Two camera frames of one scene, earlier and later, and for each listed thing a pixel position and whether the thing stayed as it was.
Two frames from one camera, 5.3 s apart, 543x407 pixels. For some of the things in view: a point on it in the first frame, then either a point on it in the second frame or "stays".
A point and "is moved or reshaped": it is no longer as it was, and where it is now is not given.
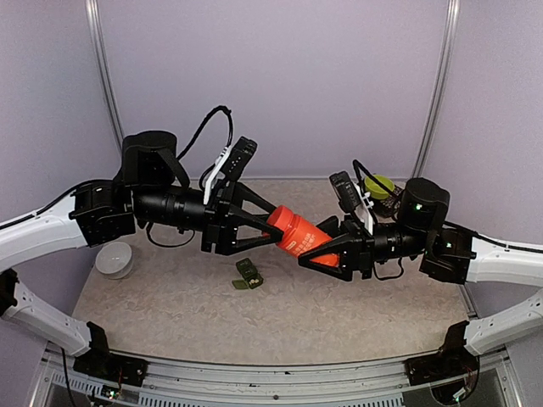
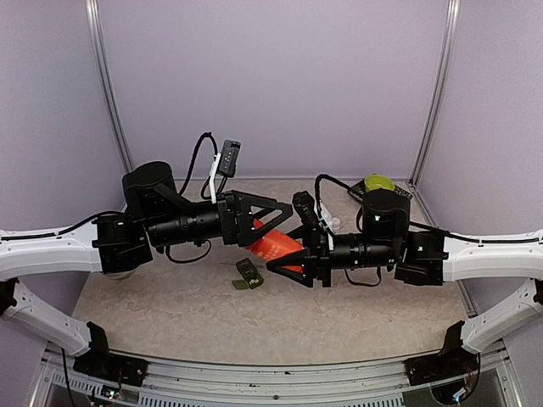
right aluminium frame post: [451, 22] stays
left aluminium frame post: [92, 12] stays
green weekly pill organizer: [251, 278] stays
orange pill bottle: [300, 236] is moved or reshaped
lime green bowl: [376, 189] stays
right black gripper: [355, 250] -> [316, 258]
